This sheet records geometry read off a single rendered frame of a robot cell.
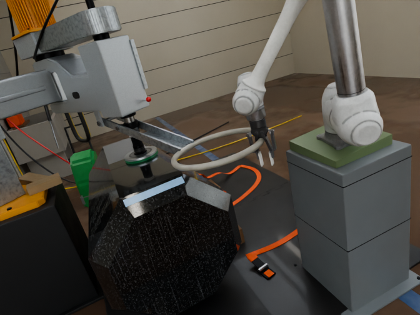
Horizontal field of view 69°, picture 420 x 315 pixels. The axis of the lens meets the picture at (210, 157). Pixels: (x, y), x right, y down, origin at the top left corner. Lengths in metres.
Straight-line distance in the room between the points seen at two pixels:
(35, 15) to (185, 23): 5.08
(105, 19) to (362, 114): 1.32
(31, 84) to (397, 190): 2.17
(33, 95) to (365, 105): 1.92
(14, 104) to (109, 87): 0.69
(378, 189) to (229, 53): 6.34
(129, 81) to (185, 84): 5.35
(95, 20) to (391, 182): 1.64
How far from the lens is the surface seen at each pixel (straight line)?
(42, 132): 4.73
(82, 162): 3.55
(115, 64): 1.83
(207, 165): 1.32
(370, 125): 1.25
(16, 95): 2.27
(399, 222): 1.78
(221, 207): 1.67
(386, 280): 1.93
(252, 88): 1.20
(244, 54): 7.74
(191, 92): 7.24
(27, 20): 2.44
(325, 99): 1.47
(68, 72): 2.17
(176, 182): 1.57
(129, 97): 1.86
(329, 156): 1.45
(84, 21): 1.84
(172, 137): 1.82
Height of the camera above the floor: 1.45
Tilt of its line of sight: 22 degrees down
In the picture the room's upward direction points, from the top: 14 degrees counter-clockwise
